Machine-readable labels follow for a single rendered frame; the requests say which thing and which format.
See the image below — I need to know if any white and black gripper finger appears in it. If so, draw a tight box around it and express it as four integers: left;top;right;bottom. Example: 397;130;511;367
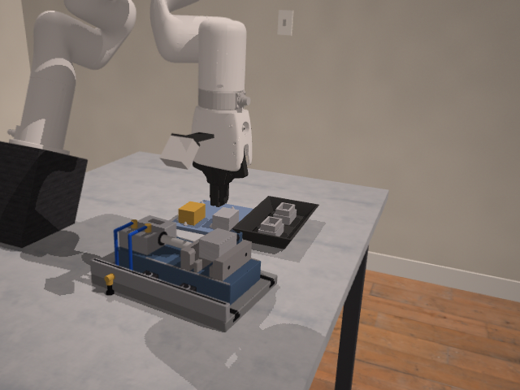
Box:
193;162;220;206
215;150;249;207

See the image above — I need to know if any yellow-brown block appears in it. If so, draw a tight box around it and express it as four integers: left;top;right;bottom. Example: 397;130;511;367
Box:
179;201;206;226

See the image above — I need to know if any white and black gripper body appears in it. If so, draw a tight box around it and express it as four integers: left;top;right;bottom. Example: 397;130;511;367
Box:
191;106;252;171

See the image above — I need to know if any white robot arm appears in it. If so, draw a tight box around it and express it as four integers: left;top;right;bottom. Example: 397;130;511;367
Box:
7;0;251;170

